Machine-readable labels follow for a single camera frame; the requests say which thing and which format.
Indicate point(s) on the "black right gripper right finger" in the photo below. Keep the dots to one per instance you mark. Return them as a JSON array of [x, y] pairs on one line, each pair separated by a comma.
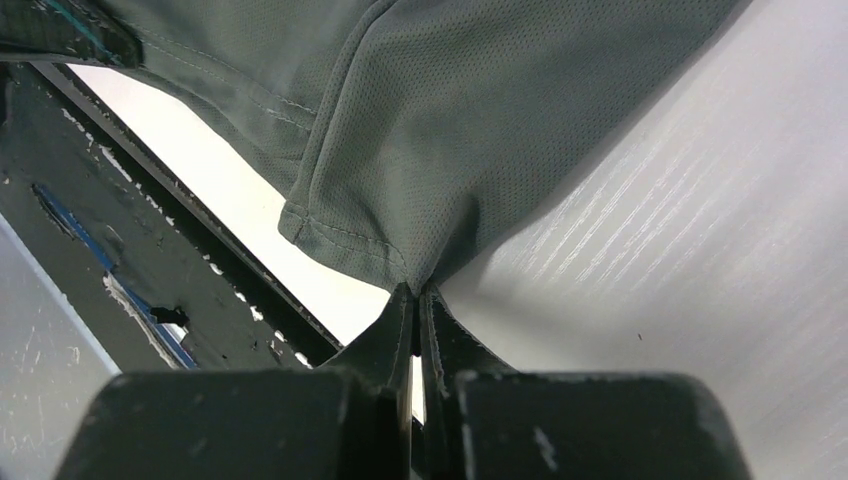
[[448, 348]]

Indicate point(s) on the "dark grey t shirt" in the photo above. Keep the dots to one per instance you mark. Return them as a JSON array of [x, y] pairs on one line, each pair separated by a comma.
[[404, 136]]

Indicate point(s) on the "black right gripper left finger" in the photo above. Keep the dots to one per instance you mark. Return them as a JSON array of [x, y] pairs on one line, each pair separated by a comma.
[[380, 356]]

